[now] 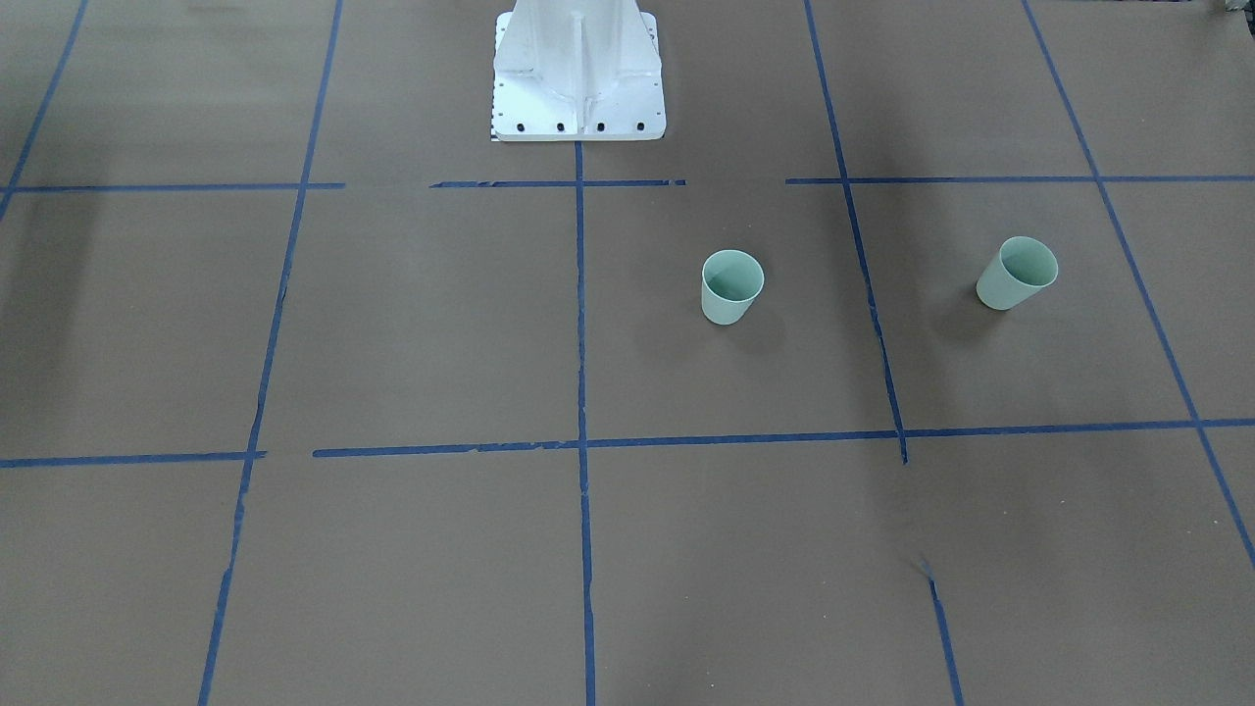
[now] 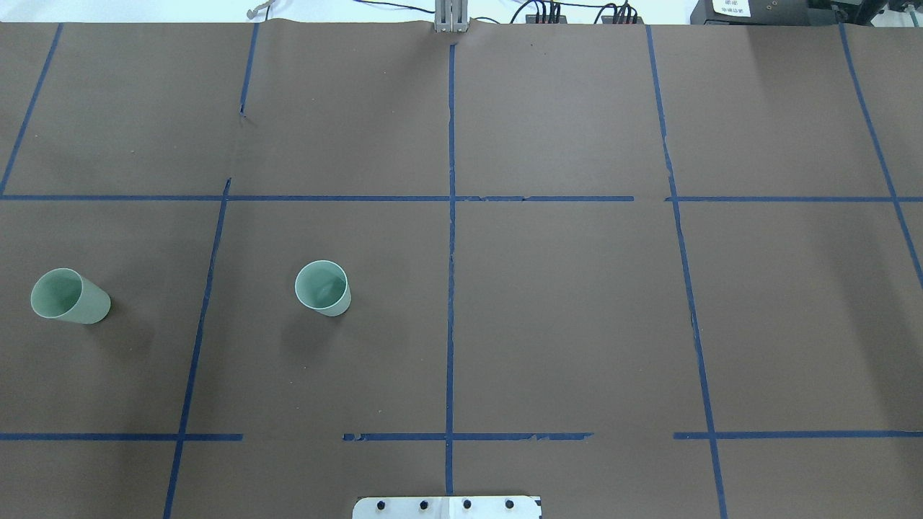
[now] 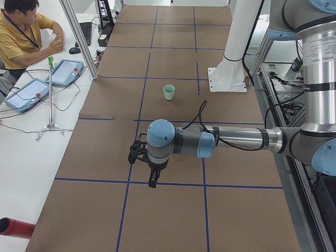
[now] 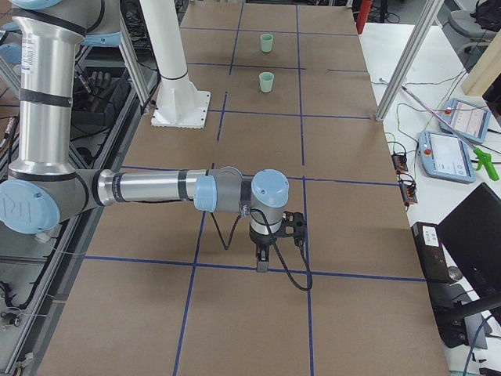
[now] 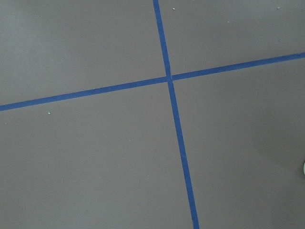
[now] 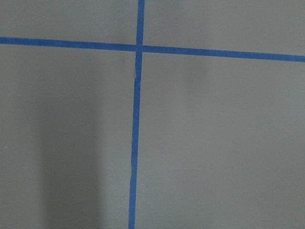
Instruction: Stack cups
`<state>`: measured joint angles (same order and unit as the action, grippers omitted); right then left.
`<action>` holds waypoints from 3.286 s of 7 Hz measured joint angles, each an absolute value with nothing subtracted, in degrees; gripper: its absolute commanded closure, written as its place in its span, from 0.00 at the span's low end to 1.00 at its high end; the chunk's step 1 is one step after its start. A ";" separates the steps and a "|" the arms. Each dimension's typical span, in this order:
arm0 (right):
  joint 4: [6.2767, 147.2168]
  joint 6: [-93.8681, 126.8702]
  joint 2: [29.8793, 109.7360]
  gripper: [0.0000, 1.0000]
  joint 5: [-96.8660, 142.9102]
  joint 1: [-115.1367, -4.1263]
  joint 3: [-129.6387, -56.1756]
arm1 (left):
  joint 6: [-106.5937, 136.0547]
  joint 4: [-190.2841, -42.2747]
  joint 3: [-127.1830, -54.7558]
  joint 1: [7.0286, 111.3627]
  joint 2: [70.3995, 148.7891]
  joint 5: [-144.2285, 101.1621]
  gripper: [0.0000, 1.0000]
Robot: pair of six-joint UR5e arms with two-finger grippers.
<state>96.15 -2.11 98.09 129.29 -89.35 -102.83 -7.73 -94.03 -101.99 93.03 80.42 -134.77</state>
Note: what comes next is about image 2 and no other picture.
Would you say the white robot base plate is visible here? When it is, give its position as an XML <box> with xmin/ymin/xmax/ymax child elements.
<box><xmin>352</xmin><ymin>495</ymin><xmax>543</xmax><ymax>518</ymax></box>

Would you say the aluminium frame post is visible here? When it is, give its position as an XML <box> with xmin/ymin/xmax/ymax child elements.
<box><xmin>434</xmin><ymin>0</ymin><xmax>470</xmax><ymax>33</ymax></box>

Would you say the light green cup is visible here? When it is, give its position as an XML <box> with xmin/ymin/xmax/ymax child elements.
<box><xmin>30</xmin><ymin>268</ymin><xmax>112</xmax><ymax>325</ymax></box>
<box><xmin>293</xmin><ymin>260</ymin><xmax>352</xmax><ymax>316</ymax></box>

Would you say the brown paper table mat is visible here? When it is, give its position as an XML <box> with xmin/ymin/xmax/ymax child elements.
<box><xmin>2</xmin><ymin>20</ymin><xmax>921</xmax><ymax>518</ymax></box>

